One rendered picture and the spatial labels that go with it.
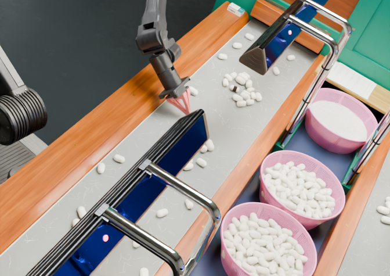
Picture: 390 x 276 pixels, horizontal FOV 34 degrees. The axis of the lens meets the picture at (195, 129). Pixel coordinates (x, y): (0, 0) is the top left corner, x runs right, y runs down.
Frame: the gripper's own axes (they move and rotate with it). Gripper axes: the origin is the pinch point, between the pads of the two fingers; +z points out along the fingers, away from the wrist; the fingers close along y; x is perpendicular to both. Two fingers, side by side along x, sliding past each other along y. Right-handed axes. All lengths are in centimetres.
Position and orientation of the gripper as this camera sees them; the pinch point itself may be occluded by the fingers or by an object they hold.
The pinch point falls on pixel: (187, 111)
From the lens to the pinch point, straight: 194.1
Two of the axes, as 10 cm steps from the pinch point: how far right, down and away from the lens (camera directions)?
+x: -7.8, 2.2, 5.8
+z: 4.5, 8.5, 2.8
